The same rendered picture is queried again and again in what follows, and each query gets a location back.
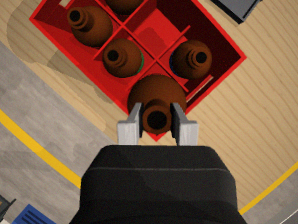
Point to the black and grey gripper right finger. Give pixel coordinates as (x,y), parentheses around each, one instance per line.
(183,130)

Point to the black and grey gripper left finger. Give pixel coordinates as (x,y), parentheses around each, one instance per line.
(129,131)

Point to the brown bottle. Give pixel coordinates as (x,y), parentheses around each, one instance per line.
(94,26)
(123,8)
(188,56)
(156,91)
(127,62)

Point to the red divided crate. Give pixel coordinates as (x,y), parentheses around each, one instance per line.
(156,25)

